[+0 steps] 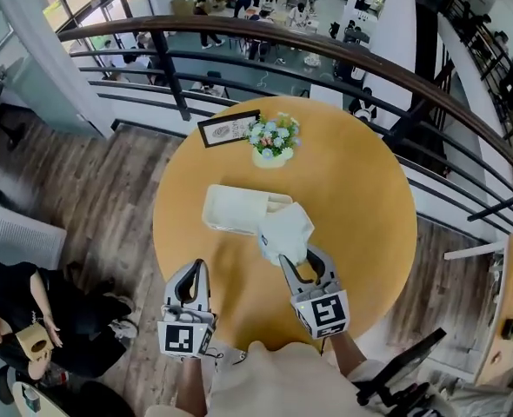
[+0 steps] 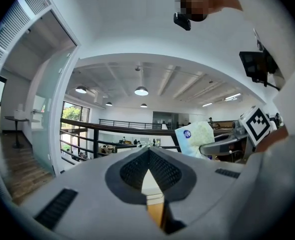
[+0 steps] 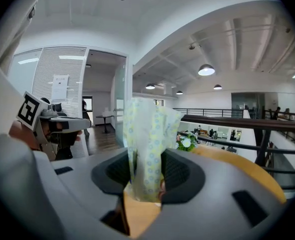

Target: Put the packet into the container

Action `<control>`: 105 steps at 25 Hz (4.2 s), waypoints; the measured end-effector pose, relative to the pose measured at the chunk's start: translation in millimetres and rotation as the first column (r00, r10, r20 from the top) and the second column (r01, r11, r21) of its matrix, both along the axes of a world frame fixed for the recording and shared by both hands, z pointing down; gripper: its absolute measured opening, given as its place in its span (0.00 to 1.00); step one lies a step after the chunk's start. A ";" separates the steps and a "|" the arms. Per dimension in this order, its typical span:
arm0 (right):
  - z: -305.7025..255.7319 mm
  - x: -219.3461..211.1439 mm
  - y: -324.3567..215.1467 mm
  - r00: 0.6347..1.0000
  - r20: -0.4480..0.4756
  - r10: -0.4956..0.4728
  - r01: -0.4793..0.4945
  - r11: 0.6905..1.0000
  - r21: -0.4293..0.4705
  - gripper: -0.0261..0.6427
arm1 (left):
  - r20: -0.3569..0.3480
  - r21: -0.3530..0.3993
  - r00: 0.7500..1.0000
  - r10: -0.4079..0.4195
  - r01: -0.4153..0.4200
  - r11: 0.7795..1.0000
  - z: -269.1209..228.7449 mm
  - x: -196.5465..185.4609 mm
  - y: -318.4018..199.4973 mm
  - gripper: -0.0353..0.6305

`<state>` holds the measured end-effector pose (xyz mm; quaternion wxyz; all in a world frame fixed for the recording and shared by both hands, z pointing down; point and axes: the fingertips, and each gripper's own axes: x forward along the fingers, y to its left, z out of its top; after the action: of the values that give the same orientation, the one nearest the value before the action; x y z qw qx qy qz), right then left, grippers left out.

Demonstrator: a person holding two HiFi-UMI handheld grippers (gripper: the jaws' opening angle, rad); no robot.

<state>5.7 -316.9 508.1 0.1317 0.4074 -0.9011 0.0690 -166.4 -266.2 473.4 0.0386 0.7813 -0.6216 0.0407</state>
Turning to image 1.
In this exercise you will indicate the person's light shirt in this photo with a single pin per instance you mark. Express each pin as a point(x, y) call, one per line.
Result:
point(282, 385)

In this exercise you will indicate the white ribbed cabinet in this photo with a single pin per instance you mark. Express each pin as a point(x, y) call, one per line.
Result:
point(17, 237)

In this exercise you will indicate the black chair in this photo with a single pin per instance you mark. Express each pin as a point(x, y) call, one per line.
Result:
point(4, 385)

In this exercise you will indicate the black chest-mounted device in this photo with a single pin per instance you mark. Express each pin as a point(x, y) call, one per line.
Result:
point(404, 361)

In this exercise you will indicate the black picture frame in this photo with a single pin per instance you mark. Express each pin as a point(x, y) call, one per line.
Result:
point(221, 130)

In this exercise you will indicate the person's left forearm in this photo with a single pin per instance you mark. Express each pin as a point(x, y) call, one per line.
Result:
point(191, 385)

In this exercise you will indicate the green cup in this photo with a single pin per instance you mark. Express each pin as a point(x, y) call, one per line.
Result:
point(32, 398)

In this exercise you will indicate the flower pot with flowers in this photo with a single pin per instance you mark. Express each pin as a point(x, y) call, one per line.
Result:
point(274, 139)

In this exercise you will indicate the dark metal railing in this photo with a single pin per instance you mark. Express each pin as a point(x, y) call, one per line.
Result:
point(308, 41)

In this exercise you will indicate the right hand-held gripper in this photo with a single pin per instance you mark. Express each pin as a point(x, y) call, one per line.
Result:
point(324, 311)

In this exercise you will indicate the person's right forearm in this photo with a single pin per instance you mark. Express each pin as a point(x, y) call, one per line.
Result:
point(348, 354)

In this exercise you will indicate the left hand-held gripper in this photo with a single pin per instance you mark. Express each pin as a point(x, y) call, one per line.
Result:
point(182, 335)

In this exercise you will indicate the white shelf board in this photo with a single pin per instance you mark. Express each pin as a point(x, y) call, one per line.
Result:
point(474, 250)

